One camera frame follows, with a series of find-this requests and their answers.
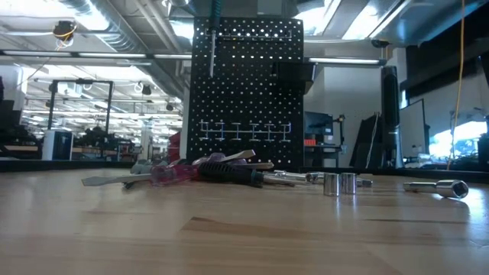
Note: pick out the red cabinet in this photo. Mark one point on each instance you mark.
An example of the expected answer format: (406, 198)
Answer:
(175, 147)

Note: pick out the black plastic bin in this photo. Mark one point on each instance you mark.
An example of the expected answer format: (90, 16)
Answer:
(294, 76)

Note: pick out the small orange item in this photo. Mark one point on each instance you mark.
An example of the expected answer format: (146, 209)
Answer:
(310, 142)

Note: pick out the black upright column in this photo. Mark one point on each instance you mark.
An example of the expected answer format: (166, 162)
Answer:
(390, 114)

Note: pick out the white board panel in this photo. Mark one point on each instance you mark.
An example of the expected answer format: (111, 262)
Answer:
(412, 130)

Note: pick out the black gantry frame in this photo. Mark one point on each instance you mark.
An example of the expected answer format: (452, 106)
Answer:
(82, 81)

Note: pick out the white looped hook rail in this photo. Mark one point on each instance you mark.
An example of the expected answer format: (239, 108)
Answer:
(244, 132)

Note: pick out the white blue bin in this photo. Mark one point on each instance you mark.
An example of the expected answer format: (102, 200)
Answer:
(51, 145)

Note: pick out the long chrome deep socket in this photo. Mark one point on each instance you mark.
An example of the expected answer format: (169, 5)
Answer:
(451, 188)

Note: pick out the dome ceiling camera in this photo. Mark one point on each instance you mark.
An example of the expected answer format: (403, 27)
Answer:
(381, 43)

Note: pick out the dark computer monitor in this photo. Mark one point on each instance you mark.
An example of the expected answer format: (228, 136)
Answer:
(319, 123)

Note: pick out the grey black screwdriver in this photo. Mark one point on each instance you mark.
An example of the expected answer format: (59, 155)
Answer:
(141, 168)
(159, 164)

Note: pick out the black pegboard stand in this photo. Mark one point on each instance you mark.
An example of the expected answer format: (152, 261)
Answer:
(244, 99)

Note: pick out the grey box mount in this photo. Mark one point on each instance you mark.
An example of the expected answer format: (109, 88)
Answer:
(275, 7)

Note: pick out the long thin chrome bar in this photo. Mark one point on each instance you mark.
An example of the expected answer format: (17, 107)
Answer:
(309, 176)

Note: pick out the teal black screwdriver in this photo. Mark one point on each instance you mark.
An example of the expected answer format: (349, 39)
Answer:
(216, 15)

